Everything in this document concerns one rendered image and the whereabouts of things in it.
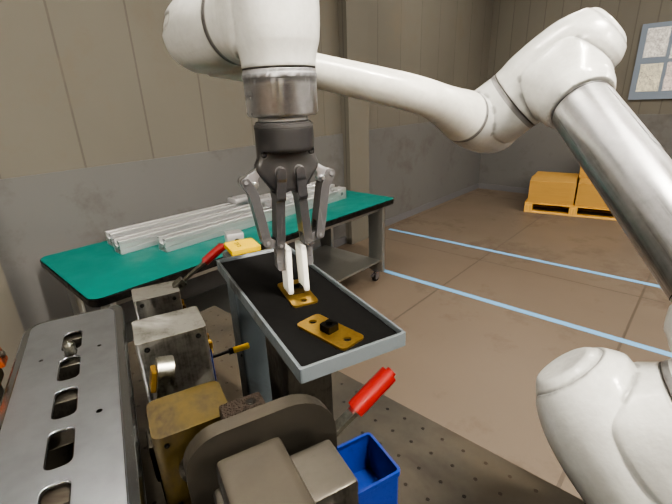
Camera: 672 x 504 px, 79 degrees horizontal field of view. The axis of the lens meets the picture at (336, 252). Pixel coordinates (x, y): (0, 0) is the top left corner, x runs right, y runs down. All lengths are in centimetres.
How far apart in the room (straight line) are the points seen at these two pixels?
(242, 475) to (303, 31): 43
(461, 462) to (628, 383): 46
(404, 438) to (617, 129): 73
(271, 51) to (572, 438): 60
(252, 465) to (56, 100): 256
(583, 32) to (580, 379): 57
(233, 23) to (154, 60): 246
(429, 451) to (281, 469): 71
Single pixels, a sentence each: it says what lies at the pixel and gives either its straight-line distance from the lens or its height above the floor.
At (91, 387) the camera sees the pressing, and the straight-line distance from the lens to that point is 81.
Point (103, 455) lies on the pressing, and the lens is 67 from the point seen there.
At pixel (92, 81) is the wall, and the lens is 283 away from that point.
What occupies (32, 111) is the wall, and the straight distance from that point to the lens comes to 273.
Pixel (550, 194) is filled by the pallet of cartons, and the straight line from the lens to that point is 559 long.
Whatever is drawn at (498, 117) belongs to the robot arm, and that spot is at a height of 138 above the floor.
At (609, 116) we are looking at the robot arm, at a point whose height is 138.
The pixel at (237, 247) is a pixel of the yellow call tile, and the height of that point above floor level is 116.
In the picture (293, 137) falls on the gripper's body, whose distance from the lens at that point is 52.
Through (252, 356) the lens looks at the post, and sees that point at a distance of 92.
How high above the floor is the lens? 143
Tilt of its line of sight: 21 degrees down
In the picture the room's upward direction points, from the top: 2 degrees counter-clockwise
